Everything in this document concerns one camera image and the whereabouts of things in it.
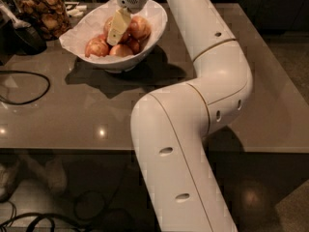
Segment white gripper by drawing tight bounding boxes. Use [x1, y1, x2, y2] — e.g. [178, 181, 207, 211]
[107, 0, 148, 45]

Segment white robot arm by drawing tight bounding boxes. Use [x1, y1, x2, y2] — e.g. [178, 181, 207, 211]
[116, 0, 253, 232]

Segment right rear red apple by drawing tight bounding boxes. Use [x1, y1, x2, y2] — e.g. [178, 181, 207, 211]
[128, 15, 152, 41]

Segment white ceramic bowl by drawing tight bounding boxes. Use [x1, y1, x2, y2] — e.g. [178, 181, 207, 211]
[60, 0, 167, 73]

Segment small red apple right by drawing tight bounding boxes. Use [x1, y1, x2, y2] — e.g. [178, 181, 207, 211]
[126, 38, 140, 55]

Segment front centre yellow apple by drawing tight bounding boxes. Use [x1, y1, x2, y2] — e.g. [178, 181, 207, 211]
[109, 44, 133, 57]

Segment left front red apple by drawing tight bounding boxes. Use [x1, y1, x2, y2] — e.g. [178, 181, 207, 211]
[85, 38, 109, 57]

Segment white items behind bowl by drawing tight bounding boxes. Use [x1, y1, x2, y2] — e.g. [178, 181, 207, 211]
[66, 4, 88, 17]

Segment white paper liner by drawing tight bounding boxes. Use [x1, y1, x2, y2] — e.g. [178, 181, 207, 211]
[59, 0, 168, 68]

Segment glass jar of chips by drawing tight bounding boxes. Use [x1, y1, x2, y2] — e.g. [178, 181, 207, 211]
[14, 0, 70, 41]

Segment black round device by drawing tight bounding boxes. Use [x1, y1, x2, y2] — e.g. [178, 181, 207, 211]
[14, 26, 47, 55]

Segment white spoon handle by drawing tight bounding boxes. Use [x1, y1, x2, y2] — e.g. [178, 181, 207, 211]
[0, 1, 31, 29]

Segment black cable on table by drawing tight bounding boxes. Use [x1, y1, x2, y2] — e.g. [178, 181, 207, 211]
[0, 70, 51, 106]

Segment black cables on floor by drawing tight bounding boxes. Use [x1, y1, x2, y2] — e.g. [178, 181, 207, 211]
[0, 190, 136, 232]

